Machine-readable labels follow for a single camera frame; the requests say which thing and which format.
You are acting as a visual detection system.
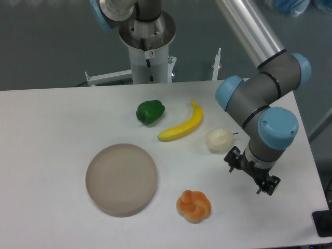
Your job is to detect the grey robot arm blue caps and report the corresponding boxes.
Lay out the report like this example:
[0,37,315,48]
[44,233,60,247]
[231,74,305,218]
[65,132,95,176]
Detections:
[90,1,311,195]

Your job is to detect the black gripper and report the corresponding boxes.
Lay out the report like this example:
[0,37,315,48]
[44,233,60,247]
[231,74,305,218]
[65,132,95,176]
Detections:
[224,146,281,196]

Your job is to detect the blue plastic bag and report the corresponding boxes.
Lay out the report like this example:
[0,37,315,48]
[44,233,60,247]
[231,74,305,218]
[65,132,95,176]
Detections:
[271,0,310,17]

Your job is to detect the white metal bracket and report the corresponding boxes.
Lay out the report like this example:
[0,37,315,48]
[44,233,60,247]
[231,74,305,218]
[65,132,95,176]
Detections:
[212,47,222,80]
[85,70,132,86]

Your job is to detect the beige round bowl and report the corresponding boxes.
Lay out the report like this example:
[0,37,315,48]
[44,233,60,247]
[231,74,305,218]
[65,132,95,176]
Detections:
[85,143,158,217]

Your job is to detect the orange knotted bread roll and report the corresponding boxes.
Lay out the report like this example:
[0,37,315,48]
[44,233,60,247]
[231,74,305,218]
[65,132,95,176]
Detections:
[176,190,212,224]

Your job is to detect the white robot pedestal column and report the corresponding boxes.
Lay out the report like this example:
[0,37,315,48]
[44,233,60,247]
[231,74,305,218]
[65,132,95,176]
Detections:
[119,11,176,84]

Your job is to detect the white metal bracket left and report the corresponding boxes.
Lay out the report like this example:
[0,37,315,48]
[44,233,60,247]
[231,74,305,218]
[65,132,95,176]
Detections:
[85,70,132,86]

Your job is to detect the white pear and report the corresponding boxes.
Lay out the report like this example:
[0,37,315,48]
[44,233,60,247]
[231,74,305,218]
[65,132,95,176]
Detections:
[205,128,239,153]

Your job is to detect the white metal bracket right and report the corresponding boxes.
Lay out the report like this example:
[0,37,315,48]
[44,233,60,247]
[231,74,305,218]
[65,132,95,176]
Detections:
[212,47,222,80]

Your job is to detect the black base cable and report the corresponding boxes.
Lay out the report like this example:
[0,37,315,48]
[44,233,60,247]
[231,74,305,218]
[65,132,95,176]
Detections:
[140,38,155,84]

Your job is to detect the yellow banana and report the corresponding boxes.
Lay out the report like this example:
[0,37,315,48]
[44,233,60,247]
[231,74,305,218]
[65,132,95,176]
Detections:
[158,101,203,142]

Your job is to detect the black device at table edge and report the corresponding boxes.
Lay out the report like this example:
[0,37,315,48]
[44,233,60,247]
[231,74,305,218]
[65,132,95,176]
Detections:
[312,210,331,238]

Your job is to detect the green bell pepper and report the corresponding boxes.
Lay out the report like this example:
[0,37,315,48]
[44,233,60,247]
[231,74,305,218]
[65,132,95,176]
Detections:
[135,100,165,126]

